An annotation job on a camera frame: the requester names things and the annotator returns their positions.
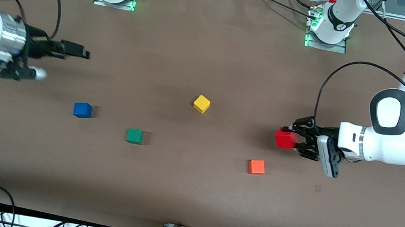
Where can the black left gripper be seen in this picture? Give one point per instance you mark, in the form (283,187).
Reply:
(326,132)

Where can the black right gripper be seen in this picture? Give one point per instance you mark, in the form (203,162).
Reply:
(36,47)

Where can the red wooden cube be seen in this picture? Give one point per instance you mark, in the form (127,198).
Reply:
(284,139)

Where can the metal base plate left arm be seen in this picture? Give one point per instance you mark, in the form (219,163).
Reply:
(329,47)

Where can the small brown tape patch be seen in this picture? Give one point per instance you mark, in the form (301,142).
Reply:
(318,188)

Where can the orange wooden cube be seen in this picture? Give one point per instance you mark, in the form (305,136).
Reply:
(257,167)

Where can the blue wooden cube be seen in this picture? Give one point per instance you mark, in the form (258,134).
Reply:
(82,110)

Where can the green wooden cube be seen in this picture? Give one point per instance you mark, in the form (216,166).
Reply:
(134,136)

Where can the yellow wooden cube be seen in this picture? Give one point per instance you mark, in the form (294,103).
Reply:
(201,104)

